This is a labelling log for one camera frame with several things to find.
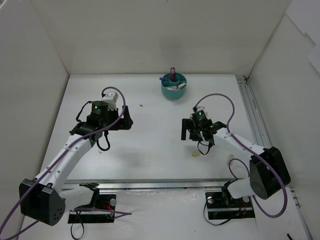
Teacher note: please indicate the small tan eraser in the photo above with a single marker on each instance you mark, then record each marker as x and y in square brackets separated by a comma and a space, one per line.
[195, 154]

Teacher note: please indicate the white boxed eraser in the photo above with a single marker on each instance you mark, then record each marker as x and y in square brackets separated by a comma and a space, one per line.
[172, 88]

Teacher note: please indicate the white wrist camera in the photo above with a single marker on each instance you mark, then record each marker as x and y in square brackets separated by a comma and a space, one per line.
[111, 98]
[198, 109]

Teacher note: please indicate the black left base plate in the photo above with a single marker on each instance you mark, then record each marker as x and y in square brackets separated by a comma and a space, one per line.
[105, 202]

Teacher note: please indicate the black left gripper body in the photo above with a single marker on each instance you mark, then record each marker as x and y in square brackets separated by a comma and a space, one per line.
[121, 122]

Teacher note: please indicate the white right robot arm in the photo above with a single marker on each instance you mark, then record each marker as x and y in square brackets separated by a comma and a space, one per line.
[263, 162]

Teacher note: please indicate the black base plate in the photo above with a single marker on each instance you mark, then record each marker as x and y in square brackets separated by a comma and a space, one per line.
[217, 209]
[105, 202]

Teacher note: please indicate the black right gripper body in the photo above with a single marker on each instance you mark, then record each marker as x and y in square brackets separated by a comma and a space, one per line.
[191, 130]

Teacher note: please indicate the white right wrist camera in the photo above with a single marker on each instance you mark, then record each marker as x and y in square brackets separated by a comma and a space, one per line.
[198, 109]

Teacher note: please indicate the white blue correction tape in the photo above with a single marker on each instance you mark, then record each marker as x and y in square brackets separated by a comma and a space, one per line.
[163, 79]

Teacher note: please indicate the red gel pen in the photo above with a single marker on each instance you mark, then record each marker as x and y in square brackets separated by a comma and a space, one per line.
[171, 69]

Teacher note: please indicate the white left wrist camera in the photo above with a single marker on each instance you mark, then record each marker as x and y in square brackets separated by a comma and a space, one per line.
[111, 98]

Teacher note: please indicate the teal round compartment organizer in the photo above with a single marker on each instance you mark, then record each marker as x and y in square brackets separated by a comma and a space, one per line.
[173, 95]

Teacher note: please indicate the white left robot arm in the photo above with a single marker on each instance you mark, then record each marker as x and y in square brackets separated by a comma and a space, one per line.
[42, 198]

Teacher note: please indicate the aluminium front rail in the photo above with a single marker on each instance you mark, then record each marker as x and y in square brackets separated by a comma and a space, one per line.
[149, 184]

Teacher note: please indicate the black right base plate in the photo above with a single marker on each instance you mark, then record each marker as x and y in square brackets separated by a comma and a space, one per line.
[217, 209]

